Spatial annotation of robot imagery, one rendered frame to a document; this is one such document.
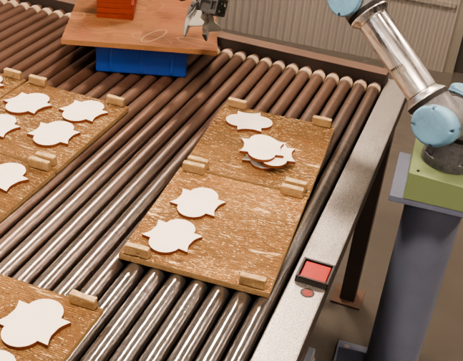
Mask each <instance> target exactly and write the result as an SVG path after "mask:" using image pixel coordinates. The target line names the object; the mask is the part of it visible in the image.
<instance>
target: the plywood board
mask: <svg viewBox="0 0 463 361"><path fill-rule="evenodd" d="M192 1H193V0H185V1H179V0H137V3H136V8H135V14H134V18H133V20H127V19H110V18H100V17H97V0H77V1H76V3H75V5H74V8H73V10H72V13H71V16H70V18H69V21H68V23H67V26H66V28H65V30H64V33H63V35H62V38H61V44H69V45H79V46H89V47H108V48H118V49H137V50H147V51H156V52H175V53H186V54H204V55H214V56H217V55H218V41H217V32H209V36H208V40H207V41H205V40H204V38H203V36H202V34H203V29H202V27H203V26H201V27H190V28H189V31H188V33H187V34H186V36H184V35H183V28H184V23H185V19H186V15H187V11H188V9H189V6H190V4H191V2H192Z"/></svg>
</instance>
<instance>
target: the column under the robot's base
mask: <svg viewBox="0 0 463 361"><path fill-rule="evenodd" d="M410 159H411V154H408V153H403V152H399V157H398V160H397V163H396V169H395V172H394V178H393V181H392V185H391V190H390V194H389V201H393V202H397V203H403V204H404V209H403V211H402V215H401V220H400V223H399V228H398V231H397V235H396V240H395V242H394V247H393V251H392V254H391V259H390V262H389V268H388V271H387V273H386V278H385V282H384V287H383V290H382V293H381V298H380V301H379V306H378V309H377V313H376V318H375V321H374V326H373V329H372V332H371V337H370V340H369V346H368V347H363V346H361V345H355V344H353V343H350V342H345V341H342V340H338V344H337V348H336V352H335V355H334V359H333V361H418V359H419V356H420V353H421V349H422V346H423V344H424V339H425V337H426V334H427V330H428V327H429V323H430V320H431V318H432V313H433V311H434V306H435V304H436V301H437V297H438V294H439V290H440V287H441V285H442V280H443V278H444V274H445V271H446V268H447V264H448V261H449V257H450V255H451V252H452V248H453V245H454V241H455V238H456V235H457V232H458V229H459V225H460V222H461V220H462V218H463V212H461V211H455V210H452V209H449V208H443V207H440V206H434V205H431V204H427V203H422V202H418V201H413V200H409V199H405V198H403V194H404V188H405V184H406V177H407V173H408V169H409V163H410Z"/></svg>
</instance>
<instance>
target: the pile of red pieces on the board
mask: <svg viewBox="0 0 463 361"><path fill-rule="evenodd" d="M136 3H137V0H97V17H100V18H110V19H127V20H133V18H134V14H135V8H136Z"/></svg>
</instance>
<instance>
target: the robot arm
mask: <svg viewBox="0 0 463 361"><path fill-rule="evenodd" d="M327 3H328V6H329V8H330V10H331V11H332V12H333V13H334V14H335V15H337V16H340V17H345V18H346V20H347V21H348V23H349V24H350V25H351V27H352V28H354V29H360V30H361V32H362V33H363V35H364V36H365V37H366V39H367V41H368V42H369V44H370V45H371V47H372V48H373V50H374V51H375V53H376V54H377V55H378V57H379V59H380V60H381V61H382V63H383V64H384V66H385V68H386V69H387V70H388V72H389V74H390V75H391V76H392V78H393V79H394V81H395V83H396V84H397V85H398V87H399V89H400V90H401V91H402V93H403V94H404V96H405V98H406V99H407V100H408V102H409V105H408V109H407V110H408V112H409V114H410V115H411V117H412V119H411V129H412V132H413V134H414V135H415V137H416V138H417V139H418V140H419V141H420V142H421V143H423V144H424V147H423V148H422V151H421V159H422V160H423V161H424V162H425V163H426V164H427V165H429V166H431V167H433V168H434V169H437V170H439V171H441V172H444V173H449V174H453V175H463V83H452V84H451V85H450V88H449V89H447V88H446V86H445V85H438V84H437V83H436V82H435V81H434V79H433V78H432V76H431V75H430V74H429V72H428V71H427V69H426V67H425V66H424V65H423V63H422V62H421V60H420V58H419V57H418V56H417V55H416V53H415V51H414V50H413V49H412V47H411V45H410V44H409V43H408V41H407V40H406V38H405V36H404V35H403V34H402V33H401V31H400V29H399V28H398V26H397V25H396V23H395V22H394V20H393V19H392V18H391V16H390V15H389V13H388V11H387V6H388V0H327ZM227 5H228V0H193V1H192V2H191V4H190V6H189V9H188V11H187V15H186V19H185V23H184V28H183V35H184V36H186V34H187V33H188V31H189V28H190V27H201V26H203V27H202V29H203V34H202V36H203V38H204V40H205V41H207V40H208V36H209V32H219V31H220V25H219V24H217V23H215V21H214V16H217V17H219V16H220V17H225V13H226V9H227ZM201 16H202V17H201Z"/></svg>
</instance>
